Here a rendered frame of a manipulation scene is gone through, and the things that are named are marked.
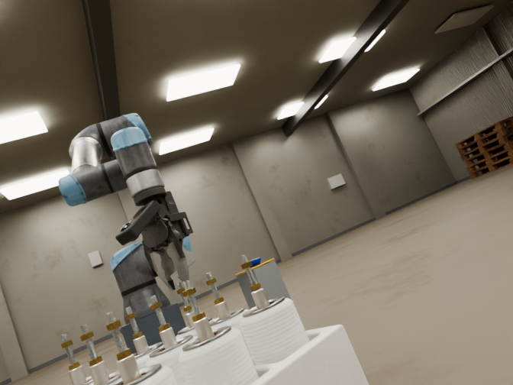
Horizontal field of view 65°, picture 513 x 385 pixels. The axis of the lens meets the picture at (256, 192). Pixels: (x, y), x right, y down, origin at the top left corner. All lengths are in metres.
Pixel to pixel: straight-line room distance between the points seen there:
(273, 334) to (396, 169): 11.99
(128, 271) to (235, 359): 0.82
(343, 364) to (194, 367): 0.23
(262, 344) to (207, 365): 0.11
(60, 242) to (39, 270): 0.71
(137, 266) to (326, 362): 0.84
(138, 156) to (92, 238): 8.95
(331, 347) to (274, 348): 0.09
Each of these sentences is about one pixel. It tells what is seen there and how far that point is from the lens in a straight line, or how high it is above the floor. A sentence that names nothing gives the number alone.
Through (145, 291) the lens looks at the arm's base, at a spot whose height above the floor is 0.37.
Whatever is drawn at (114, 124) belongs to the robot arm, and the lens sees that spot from 1.38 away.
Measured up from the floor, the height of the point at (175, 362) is 0.23.
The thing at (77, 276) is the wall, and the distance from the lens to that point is 9.77.
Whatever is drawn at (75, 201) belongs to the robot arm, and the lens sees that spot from 1.03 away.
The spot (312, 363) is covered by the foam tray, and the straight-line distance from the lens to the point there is 0.64.
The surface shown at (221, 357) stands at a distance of 0.58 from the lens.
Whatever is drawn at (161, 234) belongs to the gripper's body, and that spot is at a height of 0.45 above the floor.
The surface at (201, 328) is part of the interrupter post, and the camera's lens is 0.61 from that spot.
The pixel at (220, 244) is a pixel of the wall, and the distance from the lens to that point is 9.94.
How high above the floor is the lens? 0.33
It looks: 9 degrees up
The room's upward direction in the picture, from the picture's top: 23 degrees counter-clockwise
